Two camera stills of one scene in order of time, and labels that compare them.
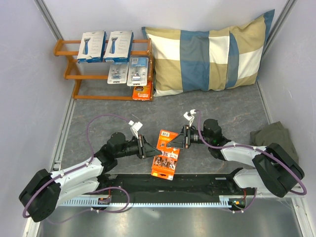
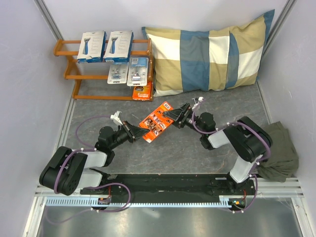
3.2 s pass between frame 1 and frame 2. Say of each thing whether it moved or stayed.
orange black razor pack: stayed
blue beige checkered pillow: stayed
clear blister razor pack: stayed
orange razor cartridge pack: moved
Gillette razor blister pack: stayed
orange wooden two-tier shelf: stayed
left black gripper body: moved
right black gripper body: moved
